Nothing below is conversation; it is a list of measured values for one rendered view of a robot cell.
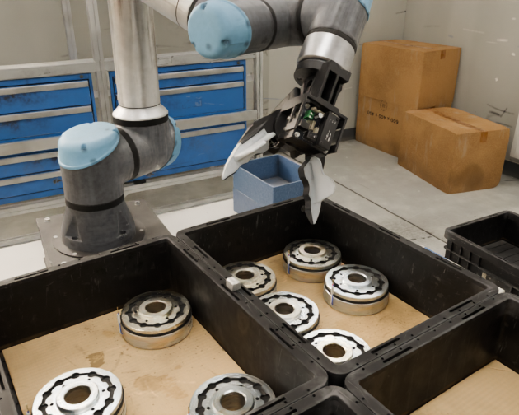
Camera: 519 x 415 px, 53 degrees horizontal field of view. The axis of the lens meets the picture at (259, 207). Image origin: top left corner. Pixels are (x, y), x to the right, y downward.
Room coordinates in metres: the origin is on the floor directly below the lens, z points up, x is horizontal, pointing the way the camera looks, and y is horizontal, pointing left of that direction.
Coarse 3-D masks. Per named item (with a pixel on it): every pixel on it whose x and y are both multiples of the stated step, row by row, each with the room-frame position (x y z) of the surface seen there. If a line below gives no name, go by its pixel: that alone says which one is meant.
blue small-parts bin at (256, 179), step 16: (256, 160) 1.35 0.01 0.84; (272, 160) 1.38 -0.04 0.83; (288, 160) 1.35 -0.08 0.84; (240, 176) 1.28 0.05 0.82; (256, 176) 1.35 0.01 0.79; (272, 176) 1.38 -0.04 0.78; (288, 176) 1.35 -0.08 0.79; (256, 192) 1.21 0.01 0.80; (272, 192) 1.15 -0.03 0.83; (288, 192) 1.17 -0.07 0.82
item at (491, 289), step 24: (240, 216) 0.81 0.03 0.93; (360, 216) 0.81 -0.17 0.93; (192, 240) 0.72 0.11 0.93; (408, 240) 0.72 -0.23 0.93; (216, 264) 0.64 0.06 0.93; (456, 264) 0.64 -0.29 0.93; (264, 312) 0.53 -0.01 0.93; (456, 312) 0.53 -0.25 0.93; (288, 336) 0.48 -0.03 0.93; (408, 336) 0.48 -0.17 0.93; (360, 360) 0.44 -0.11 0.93; (336, 384) 0.42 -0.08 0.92
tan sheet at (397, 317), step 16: (288, 288) 0.73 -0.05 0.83; (304, 288) 0.73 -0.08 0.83; (320, 288) 0.73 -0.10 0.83; (320, 304) 0.69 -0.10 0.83; (400, 304) 0.69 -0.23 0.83; (320, 320) 0.64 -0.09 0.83; (336, 320) 0.64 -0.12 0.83; (352, 320) 0.64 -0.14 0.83; (368, 320) 0.64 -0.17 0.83; (384, 320) 0.64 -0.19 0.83; (400, 320) 0.64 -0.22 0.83; (416, 320) 0.64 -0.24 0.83; (368, 336) 0.61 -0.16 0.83; (384, 336) 0.61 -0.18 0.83
